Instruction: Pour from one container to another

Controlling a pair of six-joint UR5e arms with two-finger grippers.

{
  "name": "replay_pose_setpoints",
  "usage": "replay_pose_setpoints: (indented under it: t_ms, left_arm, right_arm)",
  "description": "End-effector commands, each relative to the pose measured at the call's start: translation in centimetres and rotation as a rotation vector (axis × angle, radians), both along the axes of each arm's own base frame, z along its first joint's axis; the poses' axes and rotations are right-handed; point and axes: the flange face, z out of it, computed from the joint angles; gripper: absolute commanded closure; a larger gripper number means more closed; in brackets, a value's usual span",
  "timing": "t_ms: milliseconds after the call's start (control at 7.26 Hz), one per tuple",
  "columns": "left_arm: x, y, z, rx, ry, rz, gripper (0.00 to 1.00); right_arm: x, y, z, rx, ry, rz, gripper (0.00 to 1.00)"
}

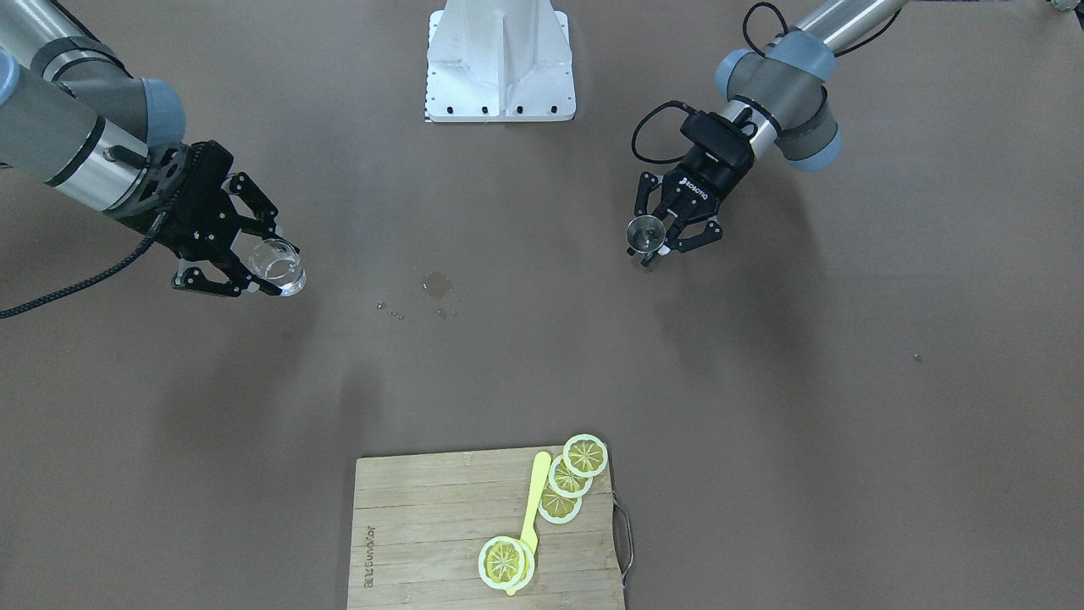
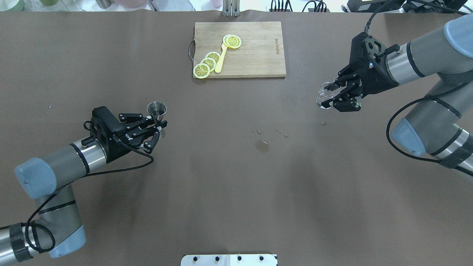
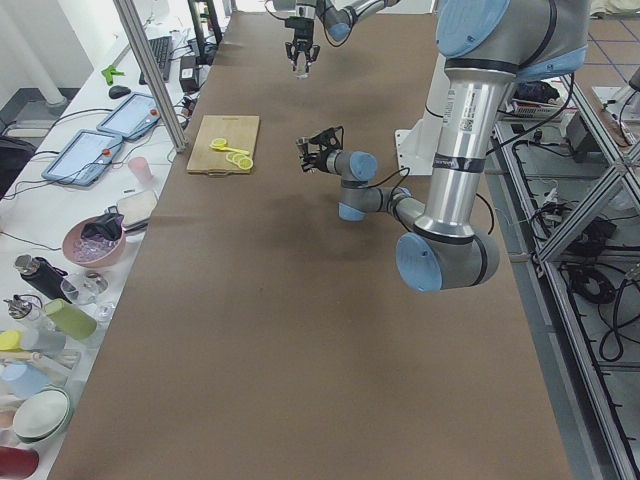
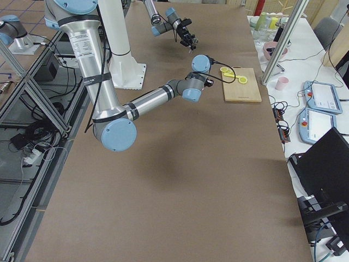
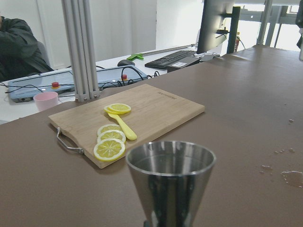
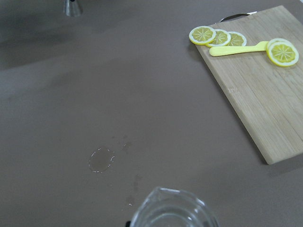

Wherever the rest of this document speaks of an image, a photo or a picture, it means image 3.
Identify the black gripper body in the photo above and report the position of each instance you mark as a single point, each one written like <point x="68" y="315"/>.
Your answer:
<point x="301" y="32"/>
<point x="324" y="160"/>

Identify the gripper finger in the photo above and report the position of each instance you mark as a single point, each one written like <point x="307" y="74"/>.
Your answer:
<point x="291" y="53"/>
<point x="311" y="55"/>
<point x="315" y="149"/>
<point x="309" y="165"/>

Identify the steel measuring jigger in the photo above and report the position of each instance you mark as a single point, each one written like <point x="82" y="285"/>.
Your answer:
<point x="302" y="145"/>

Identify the clear glass shaker cup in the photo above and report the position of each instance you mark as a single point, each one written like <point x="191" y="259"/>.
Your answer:
<point x="300" y="69"/>

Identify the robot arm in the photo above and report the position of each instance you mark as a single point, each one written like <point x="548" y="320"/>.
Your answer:
<point x="337" y="24"/>
<point x="487" y="47"/>

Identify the pink plastic cup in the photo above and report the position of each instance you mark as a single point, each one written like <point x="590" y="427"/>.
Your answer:
<point x="140" y="168"/>

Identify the yellow cup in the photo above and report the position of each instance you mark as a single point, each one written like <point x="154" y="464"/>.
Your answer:
<point x="10" y="341"/>

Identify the light blue cup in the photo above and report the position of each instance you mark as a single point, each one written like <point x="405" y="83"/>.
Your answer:
<point x="24" y="379"/>

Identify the red cup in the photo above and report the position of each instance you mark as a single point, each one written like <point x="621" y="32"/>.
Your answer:
<point x="18" y="463"/>

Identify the wooden cutting board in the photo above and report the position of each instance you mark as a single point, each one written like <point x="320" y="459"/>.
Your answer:
<point x="239" y="131"/>

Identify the black keyboard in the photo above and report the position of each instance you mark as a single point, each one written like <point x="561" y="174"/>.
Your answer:
<point x="161" y="48"/>

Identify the far teach pendant tablet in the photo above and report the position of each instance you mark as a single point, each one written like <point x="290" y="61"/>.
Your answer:
<point x="132" y="118"/>

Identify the teach pendant tablet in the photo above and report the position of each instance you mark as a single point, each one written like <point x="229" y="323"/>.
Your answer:
<point x="132" y="118"/>
<point x="84" y="159"/>

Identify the black computer mouse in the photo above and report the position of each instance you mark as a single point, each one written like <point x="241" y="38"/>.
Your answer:
<point x="118" y="91"/>

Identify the white lidded container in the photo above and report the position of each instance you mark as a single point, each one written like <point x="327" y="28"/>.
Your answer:
<point x="136" y="209"/>

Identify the dark cloth in bowl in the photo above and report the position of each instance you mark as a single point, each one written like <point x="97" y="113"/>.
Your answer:
<point x="107" y="226"/>

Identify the near teach pendant tablet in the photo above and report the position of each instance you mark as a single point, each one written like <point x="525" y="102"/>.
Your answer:
<point x="84" y="159"/>

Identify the pink bowl with ice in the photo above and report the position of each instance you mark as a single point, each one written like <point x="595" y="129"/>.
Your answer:
<point x="91" y="253"/>

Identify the clear wine glass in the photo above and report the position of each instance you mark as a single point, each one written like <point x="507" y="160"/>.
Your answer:
<point x="84" y="288"/>

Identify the green bottle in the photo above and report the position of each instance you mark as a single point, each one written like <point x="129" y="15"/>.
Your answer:
<point x="70" y="319"/>

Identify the black bottle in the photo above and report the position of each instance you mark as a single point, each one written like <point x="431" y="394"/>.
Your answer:
<point x="41" y="275"/>

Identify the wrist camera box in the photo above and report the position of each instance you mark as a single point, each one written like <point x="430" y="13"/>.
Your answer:
<point x="331" y="137"/>

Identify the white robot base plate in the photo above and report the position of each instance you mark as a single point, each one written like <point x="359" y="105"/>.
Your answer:
<point x="416" y="147"/>

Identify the aluminium frame post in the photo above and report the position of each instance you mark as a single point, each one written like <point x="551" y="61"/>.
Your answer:
<point x="139" y="44"/>

